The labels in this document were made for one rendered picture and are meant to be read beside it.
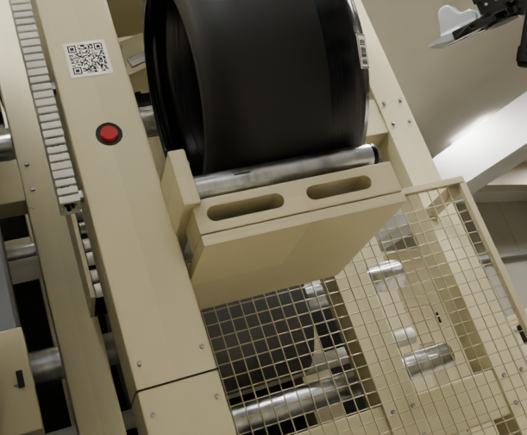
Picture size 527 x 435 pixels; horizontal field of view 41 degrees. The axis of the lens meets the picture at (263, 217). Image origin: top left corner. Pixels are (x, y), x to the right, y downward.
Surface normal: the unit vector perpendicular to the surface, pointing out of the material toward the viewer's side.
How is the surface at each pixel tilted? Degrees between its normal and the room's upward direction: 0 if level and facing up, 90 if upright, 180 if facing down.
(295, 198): 90
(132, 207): 90
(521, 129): 90
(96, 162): 90
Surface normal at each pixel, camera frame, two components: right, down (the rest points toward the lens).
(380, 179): 0.22, -0.41
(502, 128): -0.78, 0.04
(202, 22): -0.43, -0.07
